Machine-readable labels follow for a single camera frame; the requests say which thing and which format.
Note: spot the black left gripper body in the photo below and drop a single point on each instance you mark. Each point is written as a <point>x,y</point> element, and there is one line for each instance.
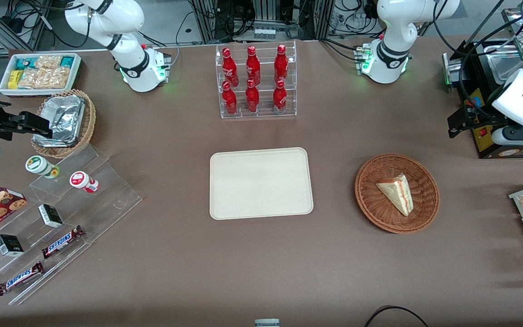
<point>483,119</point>

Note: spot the triangular sandwich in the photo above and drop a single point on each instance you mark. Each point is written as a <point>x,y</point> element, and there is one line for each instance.
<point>397,193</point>

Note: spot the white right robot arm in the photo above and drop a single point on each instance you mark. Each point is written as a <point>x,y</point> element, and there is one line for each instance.
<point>130,59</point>

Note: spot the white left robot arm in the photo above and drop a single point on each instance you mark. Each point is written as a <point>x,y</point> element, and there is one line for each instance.
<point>393,32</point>

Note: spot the silver foil tray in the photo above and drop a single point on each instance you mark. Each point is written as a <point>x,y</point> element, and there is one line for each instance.
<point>64,118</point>

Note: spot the light wicker basket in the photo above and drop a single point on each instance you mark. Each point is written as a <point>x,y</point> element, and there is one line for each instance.
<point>90,118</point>

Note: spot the round brown wicker basket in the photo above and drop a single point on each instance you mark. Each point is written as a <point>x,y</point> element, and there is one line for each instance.
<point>372,200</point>

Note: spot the beige rectangular tray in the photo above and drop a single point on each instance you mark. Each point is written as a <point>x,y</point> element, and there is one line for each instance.
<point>261,184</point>

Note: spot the black food warmer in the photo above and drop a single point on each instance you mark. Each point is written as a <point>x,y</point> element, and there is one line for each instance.
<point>486,145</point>

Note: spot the white snack bin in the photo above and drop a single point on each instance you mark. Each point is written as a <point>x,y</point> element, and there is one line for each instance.
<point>3,88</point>

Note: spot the green lid yogurt cup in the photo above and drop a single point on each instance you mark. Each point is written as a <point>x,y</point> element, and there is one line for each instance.
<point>38,164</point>

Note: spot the yellow snack packet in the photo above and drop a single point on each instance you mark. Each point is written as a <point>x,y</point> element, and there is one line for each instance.
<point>13,80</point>

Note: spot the clear cracker bag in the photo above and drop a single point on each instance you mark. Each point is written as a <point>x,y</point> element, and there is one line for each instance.
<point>48,61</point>
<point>57,77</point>
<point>32,78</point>

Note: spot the steel warmer pan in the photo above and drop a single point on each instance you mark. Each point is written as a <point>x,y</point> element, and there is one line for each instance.
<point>504,63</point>

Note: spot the teal snack packet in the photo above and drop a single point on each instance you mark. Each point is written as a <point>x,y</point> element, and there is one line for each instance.
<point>67,61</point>
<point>23,63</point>

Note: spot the red lid yogurt cup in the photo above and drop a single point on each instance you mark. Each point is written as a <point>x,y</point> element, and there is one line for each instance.
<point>80,179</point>

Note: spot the small black box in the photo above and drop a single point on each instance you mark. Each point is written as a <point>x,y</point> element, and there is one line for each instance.
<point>9,245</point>
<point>51,215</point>

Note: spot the clear acrylic step display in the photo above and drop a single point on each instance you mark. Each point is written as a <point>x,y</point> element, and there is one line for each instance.
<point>107,204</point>

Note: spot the snickers bar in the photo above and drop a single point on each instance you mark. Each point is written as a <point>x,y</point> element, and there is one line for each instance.
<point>61,241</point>
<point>20,278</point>

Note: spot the red cola bottle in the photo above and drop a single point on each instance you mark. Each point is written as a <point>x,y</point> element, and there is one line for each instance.
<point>280,97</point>
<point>281,63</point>
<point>229,100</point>
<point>229,66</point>
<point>253,66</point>
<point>252,97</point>

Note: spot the clear acrylic bottle rack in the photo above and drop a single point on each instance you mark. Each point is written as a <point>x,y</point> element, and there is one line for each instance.
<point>265,68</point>

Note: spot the white power strip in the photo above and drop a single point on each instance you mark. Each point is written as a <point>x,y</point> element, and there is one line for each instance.
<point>264,34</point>

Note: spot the small grey device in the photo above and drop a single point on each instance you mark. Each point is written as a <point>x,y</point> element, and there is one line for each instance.
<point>267,323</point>

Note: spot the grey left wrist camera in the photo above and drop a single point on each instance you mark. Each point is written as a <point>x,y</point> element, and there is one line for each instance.
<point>515,141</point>

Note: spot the aluminium frame rack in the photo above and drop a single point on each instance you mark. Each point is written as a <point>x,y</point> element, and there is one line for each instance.
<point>207,18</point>

